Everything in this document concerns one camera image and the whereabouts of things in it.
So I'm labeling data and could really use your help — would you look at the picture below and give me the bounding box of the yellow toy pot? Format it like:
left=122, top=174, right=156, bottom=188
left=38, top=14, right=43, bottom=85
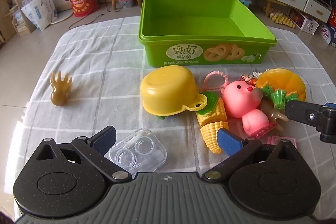
left=140, top=68, right=208, bottom=118

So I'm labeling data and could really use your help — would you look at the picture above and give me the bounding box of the pink plastic loop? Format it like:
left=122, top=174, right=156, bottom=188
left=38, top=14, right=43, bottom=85
left=202, top=70, right=228, bottom=91

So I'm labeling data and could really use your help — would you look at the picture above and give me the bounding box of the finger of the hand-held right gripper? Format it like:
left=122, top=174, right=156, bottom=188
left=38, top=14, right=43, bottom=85
left=285, top=100, right=336, bottom=145

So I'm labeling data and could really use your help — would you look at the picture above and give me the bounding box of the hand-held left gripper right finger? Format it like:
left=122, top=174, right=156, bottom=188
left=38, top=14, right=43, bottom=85
left=201, top=128, right=300, bottom=184

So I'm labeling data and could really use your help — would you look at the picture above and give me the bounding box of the yellow egg tray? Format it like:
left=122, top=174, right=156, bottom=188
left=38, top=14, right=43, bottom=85
left=270, top=10, right=296, bottom=28

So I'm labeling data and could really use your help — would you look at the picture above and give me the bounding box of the small red white charm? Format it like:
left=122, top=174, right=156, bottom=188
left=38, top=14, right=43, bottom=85
left=243, top=70, right=263, bottom=85

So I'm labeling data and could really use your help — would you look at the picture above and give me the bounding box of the pink rubber toy figure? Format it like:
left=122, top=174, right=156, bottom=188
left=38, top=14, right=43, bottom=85
left=222, top=79, right=278, bottom=139

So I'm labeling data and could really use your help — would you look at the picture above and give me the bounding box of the clear contact lens case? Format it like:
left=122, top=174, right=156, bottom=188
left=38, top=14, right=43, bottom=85
left=104, top=128, right=168, bottom=179

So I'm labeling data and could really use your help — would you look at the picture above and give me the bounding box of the colourful printed carton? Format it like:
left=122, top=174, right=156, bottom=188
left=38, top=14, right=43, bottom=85
left=287, top=7, right=320, bottom=36
left=317, top=21, right=336, bottom=46

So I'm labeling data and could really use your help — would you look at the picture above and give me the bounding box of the toy corn cob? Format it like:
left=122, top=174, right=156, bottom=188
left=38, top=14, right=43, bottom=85
left=195, top=91, right=229, bottom=155

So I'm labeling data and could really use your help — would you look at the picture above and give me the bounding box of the small pink card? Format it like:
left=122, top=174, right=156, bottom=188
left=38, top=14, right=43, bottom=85
left=267, top=135, right=296, bottom=146

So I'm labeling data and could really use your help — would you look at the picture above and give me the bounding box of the green plastic box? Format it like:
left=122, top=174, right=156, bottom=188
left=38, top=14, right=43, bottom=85
left=138, top=0, right=278, bottom=68

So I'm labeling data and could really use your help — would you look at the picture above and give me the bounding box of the orange toy pumpkin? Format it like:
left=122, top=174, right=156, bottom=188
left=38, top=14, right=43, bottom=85
left=254, top=69, right=307, bottom=110

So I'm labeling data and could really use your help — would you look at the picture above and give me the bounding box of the white paper bag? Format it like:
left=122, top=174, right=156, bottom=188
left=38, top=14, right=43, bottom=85
left=20, top=0, right=58, bottom=31

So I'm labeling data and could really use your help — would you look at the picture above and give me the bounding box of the beige plastic toy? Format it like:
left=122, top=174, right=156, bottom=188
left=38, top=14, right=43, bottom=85
left=260, top=102, right=289, bottom=130

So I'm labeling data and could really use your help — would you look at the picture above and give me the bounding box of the brown hand-shaped toy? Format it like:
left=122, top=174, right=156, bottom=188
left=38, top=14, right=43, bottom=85
left=50, top=71, right=73, bottom=107

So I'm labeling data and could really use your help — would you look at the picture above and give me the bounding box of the grey checked tablecloth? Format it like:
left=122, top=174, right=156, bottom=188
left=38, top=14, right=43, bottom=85
left=14, top=15, right=336, bottom=224

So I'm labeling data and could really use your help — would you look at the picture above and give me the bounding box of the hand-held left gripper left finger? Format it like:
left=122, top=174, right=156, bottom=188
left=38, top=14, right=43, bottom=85
left=34, top=126, right=133, bottom=184

